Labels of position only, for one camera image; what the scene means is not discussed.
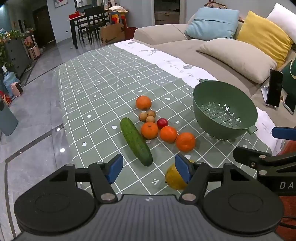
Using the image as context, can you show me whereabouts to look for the black smartphone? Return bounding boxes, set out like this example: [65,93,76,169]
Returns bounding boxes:
[266,69,284,107]

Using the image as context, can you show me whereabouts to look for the brown paper bag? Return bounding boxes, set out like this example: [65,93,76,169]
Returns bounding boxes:
[100,23,126,45]

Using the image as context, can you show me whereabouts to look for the beige pillow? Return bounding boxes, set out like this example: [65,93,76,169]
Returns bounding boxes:
[196,38,278,84]

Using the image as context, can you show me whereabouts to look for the pink space heater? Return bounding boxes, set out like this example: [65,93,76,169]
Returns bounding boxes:
[10,81,24,96]

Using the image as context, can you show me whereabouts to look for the dark dining table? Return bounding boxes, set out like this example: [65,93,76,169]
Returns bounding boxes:
[67,9,111,49]

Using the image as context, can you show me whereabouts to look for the green houseplant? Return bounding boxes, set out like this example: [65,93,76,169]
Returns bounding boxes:
[0,29,23,67]

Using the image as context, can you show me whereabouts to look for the white pillow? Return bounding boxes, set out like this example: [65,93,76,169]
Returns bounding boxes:
[266,3,296,44]

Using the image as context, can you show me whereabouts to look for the dark green cushion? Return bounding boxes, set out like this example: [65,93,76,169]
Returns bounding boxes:
[280,57,296,98]

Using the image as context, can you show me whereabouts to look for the beige sofa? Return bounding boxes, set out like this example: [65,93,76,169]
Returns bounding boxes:
[134,9,296,116]

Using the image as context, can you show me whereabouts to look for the grey-blue trash bin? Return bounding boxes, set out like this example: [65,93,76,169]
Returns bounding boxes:
[0,100,19,137]

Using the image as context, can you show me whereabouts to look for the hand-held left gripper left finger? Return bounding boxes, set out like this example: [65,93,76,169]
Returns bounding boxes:
[48,154,124,202]

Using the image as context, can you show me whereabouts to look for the stack of colourful stools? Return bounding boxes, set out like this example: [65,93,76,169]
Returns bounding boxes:
[109,10,130,28]

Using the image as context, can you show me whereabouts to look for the yellow-green mango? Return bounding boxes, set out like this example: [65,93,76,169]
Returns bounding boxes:
[165,160,197,191]

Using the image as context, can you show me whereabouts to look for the flat grey device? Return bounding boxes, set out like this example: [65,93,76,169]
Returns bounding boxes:
[282,95,296,115]

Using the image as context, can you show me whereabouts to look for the small storage shelf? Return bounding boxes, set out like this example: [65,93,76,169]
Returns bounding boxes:
[23,32,41,61]

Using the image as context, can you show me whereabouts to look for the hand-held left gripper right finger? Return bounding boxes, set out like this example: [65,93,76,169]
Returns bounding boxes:
[174,154,255,203]

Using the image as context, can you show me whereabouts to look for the green checked tablecloth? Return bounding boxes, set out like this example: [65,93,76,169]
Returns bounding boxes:
[53,39,284,200]

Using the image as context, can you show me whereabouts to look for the red basket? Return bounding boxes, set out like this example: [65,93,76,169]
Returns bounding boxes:
[125,27,139,40]

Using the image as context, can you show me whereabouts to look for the black dining chair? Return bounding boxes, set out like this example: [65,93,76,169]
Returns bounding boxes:
[77,14,93,42]
[84,5,110,45]

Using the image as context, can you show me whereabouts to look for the yellow pillow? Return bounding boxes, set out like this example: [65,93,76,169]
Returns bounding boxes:
[236,10,294,69]

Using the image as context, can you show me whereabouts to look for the green plastic colander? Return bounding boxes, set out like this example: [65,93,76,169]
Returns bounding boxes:
[193,80,258,141]

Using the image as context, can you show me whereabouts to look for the orange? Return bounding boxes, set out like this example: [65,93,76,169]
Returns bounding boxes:
[159,126,178,143]
[141,122,159,140]
[136,95,152,110]
[176,132,196,153]

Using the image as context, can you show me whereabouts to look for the blue water bottle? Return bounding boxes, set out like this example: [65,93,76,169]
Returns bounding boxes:
[3,66,20,96]

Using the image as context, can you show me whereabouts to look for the white phone stand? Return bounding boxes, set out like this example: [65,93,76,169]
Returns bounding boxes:
[261,86,280,108]

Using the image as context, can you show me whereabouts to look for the dark wooden door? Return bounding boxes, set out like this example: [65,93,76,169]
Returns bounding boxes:
[32,6,56,48]

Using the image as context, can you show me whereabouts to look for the red floor items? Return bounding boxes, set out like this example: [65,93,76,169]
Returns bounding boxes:
[0,90,12,106]

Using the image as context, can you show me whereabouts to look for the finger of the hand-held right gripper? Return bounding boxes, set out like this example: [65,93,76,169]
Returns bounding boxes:
[233,146,296,172]
[271,126,296,141]

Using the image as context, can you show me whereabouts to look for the green cucumber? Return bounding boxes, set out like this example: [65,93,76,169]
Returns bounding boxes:
[120,117,153,167]

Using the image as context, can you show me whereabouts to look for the grey cabinet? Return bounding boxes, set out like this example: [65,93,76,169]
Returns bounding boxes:
[5,37,30,77]

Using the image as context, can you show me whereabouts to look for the light blue pillow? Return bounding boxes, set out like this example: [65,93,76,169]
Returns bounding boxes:
[184,7,240,40]

